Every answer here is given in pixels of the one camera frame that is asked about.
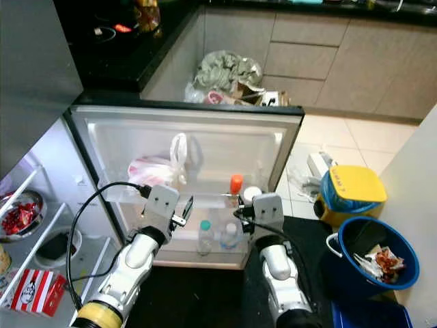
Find red yellow snack bag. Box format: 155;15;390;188
135;0;163;33

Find red white striped box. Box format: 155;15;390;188
9;267;69;319

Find red white crumpled wrapper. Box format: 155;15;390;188
355;246;407;284

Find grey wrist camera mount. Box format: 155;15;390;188
145;184;186;232
251;193;285;238

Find steel bowl red packets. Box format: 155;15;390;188
2;191;46;245

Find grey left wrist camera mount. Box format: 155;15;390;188
145;184;186;232

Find white cap jar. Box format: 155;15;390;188
242;186;264;206

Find open brown cardboard box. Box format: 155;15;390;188
236;81;292;107

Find blue plastic bucket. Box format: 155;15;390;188
322;216;422;303

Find grey kitchen cabinets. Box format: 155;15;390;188
140;3;437;124

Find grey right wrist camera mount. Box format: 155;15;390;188
251;193;285;238

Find clear crumpled plastic bag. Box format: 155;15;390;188
287;149;335;202

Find teal cap clear bottle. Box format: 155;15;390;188
196;219;215;256

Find open fridge door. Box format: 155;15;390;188
64;102;306;271

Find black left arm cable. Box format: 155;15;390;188
64;180;153;310

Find clear plastic bottle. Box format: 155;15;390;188
219;222;240;253

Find dark grey fridge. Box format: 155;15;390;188
0;0;110;328

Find grey green cloth heap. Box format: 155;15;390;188
191;49;265;95

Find orange cap bottle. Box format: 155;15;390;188
228;174;245;208

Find black kitchen countertop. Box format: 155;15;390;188
53;0;204;95

